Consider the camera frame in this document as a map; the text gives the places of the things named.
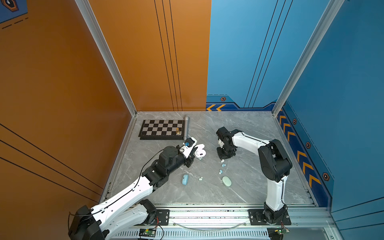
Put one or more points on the white earbud charging case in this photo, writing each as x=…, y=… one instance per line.
x=200, y=152

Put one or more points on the light blue charging case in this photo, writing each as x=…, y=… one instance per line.
x=185, y=179

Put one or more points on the aluminium corner post right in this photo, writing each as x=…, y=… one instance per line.
x=318, y=34

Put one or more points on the aluminium corner post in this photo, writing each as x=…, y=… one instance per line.
x=318, y=34
x=101, y=42

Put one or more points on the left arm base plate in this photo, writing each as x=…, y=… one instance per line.
x=159, y=217

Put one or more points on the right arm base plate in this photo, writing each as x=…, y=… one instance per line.
x=261, y=217

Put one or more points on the green circuit board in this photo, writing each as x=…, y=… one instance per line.
x=147, y=233

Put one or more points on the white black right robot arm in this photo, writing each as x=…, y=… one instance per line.
x=275, y=164

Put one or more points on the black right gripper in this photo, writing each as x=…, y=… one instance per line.
x=222, y=156

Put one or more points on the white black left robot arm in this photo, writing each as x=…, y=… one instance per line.
x=130, y=206

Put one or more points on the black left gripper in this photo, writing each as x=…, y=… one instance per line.
x=189, y=160

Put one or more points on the black white chessboard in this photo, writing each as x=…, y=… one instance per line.
x=161, y=130

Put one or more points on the mint green charging case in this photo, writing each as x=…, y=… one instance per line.
x=226, y=181

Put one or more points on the silver microphone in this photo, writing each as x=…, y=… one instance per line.
x=186, y=127

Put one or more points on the aluminium corner post left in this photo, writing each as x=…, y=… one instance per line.
x=101, y=42

